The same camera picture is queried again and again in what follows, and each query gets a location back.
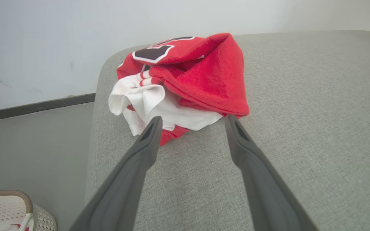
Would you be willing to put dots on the red white cloth piece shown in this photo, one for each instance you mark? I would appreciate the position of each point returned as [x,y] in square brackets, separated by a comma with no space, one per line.
[14,228]

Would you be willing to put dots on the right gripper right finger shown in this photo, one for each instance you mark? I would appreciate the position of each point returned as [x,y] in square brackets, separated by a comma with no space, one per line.
[262,186]

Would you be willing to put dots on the black wall baseboard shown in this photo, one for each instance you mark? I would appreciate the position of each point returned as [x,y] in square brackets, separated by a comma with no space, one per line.
[37,106]

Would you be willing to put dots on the grey fabric sofa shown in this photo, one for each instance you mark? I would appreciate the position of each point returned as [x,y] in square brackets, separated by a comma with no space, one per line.
[300,128]

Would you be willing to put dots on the red basketball jersey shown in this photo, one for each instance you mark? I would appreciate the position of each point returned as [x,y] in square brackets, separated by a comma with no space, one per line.
[210,73]

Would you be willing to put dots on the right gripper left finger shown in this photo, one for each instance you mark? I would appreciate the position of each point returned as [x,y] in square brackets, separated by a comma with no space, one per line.
[124,186]

